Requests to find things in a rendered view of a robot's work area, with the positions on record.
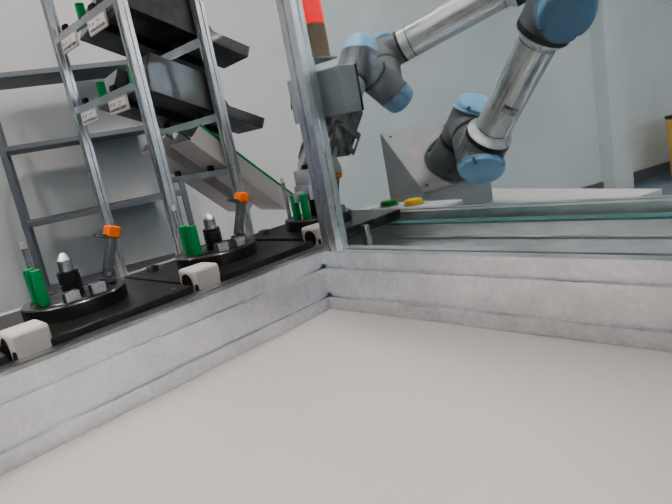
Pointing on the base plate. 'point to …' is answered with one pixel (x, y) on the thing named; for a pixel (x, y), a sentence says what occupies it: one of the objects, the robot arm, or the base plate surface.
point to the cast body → (302, 184)
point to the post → (288, 15)
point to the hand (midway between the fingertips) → (307, 175)
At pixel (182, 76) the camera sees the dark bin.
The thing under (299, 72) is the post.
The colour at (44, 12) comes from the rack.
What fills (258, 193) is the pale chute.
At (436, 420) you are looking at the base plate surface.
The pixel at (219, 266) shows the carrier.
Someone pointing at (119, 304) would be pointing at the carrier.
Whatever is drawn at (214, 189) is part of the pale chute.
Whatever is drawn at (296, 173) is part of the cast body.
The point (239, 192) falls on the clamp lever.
